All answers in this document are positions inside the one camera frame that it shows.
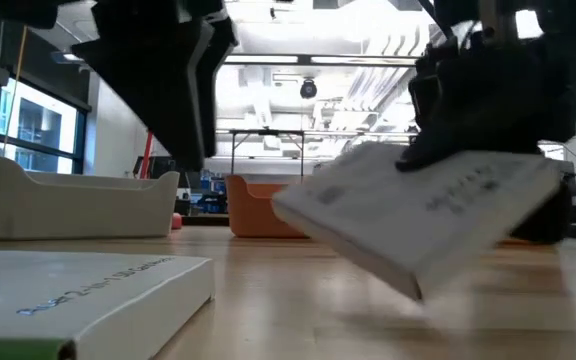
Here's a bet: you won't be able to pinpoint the round black ceiling camera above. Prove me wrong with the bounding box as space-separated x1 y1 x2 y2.
299 78 319 101

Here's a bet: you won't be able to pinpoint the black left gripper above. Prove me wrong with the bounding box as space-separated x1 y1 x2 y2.
0 0 214 171

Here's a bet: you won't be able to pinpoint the blue framed window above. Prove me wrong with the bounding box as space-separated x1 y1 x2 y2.
0 74 90 177

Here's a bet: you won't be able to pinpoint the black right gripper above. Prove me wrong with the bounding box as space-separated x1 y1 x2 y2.
395 34 576 174

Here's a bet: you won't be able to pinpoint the long ceiling light strip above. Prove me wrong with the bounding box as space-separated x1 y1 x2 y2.
222 53 419 67

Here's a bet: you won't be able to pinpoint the blue storage crates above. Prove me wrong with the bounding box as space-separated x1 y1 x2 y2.
198 173 229 215

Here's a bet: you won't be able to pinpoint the white card reader box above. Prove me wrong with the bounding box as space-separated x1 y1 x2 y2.
0 249 217 360
270 142 564 302

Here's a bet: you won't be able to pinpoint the red-orange plastic bin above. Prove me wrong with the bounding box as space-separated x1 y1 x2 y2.
225 174 310 239

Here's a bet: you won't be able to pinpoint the grey plastic bin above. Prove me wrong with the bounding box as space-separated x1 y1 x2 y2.
0 155 181 240

